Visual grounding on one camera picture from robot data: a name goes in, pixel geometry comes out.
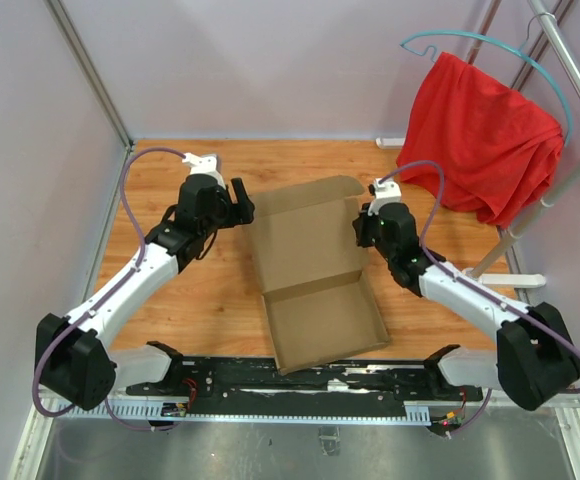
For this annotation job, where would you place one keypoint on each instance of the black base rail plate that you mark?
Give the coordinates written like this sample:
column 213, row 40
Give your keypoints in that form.
column 342, row 386

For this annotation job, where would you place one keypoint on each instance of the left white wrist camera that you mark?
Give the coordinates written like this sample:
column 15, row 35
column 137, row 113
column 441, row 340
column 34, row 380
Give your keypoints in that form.
column 205, row 165

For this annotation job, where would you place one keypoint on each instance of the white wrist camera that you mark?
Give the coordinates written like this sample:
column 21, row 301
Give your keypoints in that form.
column 205, row 165
column 384, row 192

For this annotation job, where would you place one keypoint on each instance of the brown cardboard box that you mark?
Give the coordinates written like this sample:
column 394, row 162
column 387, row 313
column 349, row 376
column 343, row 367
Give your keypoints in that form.
column 318, row 302

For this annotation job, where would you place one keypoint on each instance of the red cloth shirt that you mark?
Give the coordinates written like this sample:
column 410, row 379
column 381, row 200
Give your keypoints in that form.
column 481, row 145

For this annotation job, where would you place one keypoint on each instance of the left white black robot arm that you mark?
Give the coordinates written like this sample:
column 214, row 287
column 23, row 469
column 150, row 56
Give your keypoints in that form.
column 72, row 356

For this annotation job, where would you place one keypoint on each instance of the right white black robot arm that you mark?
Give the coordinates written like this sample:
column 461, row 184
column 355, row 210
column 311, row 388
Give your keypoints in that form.
column 534, row 359

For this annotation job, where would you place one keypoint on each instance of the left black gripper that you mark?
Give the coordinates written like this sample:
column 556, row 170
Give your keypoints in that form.
column 241, row 212

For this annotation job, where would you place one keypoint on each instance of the grey slotted cable duct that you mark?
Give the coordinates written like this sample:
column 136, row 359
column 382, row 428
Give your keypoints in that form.
column 143, row 409

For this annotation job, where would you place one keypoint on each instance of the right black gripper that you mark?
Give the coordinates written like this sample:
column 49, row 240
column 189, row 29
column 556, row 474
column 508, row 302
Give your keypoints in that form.
column 360, row 224

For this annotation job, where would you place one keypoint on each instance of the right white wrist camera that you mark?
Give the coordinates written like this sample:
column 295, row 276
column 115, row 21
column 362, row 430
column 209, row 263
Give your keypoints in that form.
column 384, row 192

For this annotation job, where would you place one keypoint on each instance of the aluminium frame post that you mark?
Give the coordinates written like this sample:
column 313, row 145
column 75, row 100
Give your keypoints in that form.
column 73, row 39

